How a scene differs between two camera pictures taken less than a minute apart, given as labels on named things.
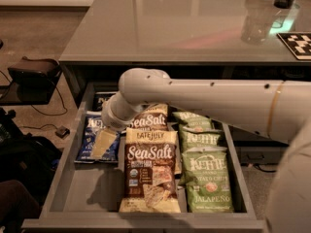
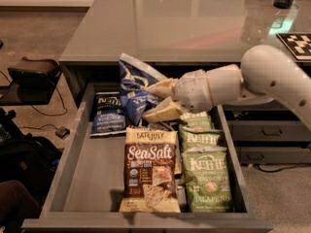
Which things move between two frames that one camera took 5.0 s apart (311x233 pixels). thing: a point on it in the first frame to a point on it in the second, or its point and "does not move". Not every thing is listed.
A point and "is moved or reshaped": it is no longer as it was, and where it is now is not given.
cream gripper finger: [105, 138] to [167, 110]
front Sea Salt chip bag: [150, 172] does not move
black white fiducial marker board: [297, 43] does not move
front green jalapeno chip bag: [206, 180] does not move
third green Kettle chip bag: [191, 121] does not move
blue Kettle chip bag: [91, 124] is moved or reshaped
